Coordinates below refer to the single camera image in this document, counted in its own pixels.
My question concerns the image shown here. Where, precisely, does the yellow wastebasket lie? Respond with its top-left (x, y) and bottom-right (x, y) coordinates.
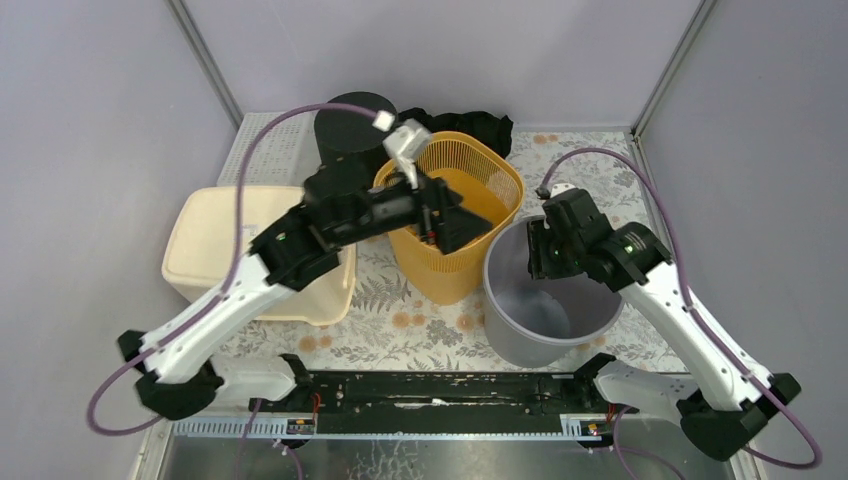
top-left (388, 131), bottom-right (525, 305)

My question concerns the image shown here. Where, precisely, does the grey plastic bin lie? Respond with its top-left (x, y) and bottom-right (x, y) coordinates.
top-left (482, 216), bottom-right (625, 368)

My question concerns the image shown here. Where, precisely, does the black round bucket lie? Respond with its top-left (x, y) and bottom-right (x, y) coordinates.
top-left (313, 91), bottom-right (397, 177)

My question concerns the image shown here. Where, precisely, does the white perforated plastic basket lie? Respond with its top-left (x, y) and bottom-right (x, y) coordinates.
top-left (216, 112), bottom-right (321, 187)

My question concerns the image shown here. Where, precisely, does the cream plastic basket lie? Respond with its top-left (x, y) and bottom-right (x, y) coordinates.
top-left (161, 185), bottom-right (357, 326)

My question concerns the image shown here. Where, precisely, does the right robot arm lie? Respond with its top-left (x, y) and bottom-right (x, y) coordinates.
top-left (526, 184), bottom-right (801, 461)

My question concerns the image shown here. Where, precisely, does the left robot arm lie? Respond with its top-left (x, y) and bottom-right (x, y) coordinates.
top-left (118, 161), bottom-right (492, 420)

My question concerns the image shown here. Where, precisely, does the black cloth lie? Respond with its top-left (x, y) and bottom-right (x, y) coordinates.
top-left (398, 107), bottom-right (514, 158)

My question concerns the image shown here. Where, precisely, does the floral tablecloth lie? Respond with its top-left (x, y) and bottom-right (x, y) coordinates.
top-left (219, 131), bottom-right (686, 373)

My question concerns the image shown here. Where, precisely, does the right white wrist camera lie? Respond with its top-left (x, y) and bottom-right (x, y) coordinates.
top-left (535, 182), bottom-right (577, 200)

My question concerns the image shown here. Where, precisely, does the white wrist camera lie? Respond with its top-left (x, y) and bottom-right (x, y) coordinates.
top-left (372, 110), bottom-right (433, 190)
top-left (535, 182), bottom-right (577, 200)

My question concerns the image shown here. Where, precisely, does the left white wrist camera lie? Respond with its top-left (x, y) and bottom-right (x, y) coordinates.
top-left (372, 110), bottom-right (433, 190)

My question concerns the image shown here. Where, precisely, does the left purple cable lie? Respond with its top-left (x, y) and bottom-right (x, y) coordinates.
top-left (86, 102), bottom-right (395, 480)

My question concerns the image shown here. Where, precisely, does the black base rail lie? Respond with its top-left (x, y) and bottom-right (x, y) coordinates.
top-left (249, 370), bottom-right (608, 436)

